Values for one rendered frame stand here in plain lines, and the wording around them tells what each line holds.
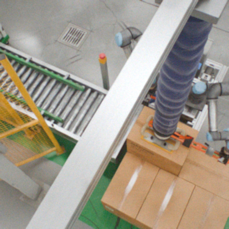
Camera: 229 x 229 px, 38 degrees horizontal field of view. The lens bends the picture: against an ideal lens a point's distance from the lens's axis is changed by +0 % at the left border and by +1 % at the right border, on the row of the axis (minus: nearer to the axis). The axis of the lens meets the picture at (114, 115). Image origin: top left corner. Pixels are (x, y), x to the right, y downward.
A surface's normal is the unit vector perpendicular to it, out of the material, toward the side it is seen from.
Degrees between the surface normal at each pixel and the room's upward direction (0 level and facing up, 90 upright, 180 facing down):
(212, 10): 0
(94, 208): 0
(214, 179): 0
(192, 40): 77
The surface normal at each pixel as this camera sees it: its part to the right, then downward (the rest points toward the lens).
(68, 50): -0.04, -0.41
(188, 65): 0.14, 0.79
